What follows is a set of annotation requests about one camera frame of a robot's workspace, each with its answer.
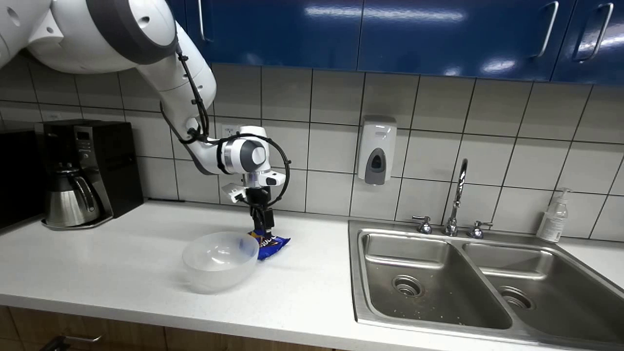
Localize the black microwave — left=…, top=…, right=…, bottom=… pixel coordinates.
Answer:
left=0, top=129, right=48, bottom=232

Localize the steel coffee carafe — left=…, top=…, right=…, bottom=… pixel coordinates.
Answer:
left=42, top=166, right=105, bottom=231

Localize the wooden base cabinet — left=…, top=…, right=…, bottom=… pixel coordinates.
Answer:
left=0, top=305, right=339, bottom=351

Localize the white wall soap dispenser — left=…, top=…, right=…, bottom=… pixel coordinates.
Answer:
left=356, top=115, right=399, bottom=188

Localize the black coffee maker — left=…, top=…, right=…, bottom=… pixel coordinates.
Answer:
left=38, top=119, right=146, bottom=231

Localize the clear pump soap bottle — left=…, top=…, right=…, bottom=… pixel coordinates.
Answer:
left=534, top=188, right=571, bottom=246

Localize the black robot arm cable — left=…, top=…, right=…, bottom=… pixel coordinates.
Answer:
left=157, top=51, right=292, bottom=211

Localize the clear plastic bowl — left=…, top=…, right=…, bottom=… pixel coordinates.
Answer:
left=179, top=231, right=261, bottom=295

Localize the stainless steel double sink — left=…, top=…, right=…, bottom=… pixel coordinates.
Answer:
left=346, top=221, right=624, bottom=351

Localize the chrome sink faucet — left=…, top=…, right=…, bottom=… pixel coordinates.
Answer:
left=442, top=156, right=469, bottom=238

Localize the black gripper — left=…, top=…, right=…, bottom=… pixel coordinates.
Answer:
left=243, top=186, right=278, bottom=244

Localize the metal drawer handle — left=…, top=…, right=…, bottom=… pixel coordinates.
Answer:
left=42, top=332, right=103, bottom=349

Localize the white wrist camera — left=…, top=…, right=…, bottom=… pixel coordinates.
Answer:
left=225, top=184, right=249, bottom=205

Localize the chrome faucet handle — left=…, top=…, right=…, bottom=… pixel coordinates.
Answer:
left=467, top=219, right=493, bottom=240
left=409, top=215, right=436, bottom=236

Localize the silver cabinet handle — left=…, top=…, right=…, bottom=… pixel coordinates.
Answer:
left=573, top=0, right=615, bottom=65
left=536, top=0, right=561, bottom=63
left=194, top=0, right=208, bottom=43

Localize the blue wall cabinet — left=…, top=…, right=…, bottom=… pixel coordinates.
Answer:
left=163, top=0, right=624, bottom=88

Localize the blue Doritos packet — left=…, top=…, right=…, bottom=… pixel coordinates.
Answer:
left=247, top=231, right=292, bottom=264

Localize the sink drain strainer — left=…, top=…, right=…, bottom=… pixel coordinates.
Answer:
left=391, top=273, right=422, bottom=299
left=500, top=287, right=534, bottom=312

